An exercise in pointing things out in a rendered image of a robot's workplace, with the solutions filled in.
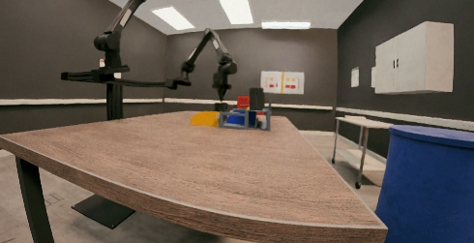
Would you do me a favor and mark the grey shelf rack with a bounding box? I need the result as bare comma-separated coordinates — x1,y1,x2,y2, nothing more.
216,100,272,132

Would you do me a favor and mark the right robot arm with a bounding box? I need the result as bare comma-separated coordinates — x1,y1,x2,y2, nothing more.
94,0,146,70

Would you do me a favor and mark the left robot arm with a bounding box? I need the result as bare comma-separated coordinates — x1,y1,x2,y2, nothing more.
177,28,237,84

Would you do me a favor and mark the yellow bin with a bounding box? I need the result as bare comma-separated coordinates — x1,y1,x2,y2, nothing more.
192,111,220,127

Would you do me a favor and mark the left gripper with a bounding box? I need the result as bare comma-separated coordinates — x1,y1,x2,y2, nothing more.
212,84,231,102

